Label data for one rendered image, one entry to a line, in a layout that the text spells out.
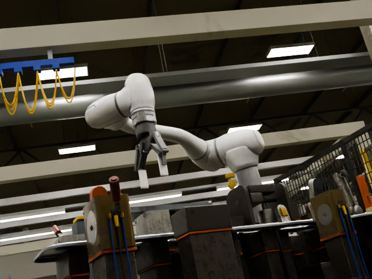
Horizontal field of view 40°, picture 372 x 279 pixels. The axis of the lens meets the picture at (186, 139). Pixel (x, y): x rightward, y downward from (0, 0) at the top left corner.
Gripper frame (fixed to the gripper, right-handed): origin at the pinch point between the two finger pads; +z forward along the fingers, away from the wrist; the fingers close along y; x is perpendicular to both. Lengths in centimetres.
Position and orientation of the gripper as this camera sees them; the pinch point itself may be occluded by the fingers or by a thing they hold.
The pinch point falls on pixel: (154, 179)
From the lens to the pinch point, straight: 180.7
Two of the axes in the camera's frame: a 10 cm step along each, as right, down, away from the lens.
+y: 5.6, -3.9, -7.4
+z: 1.8, 9.2, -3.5
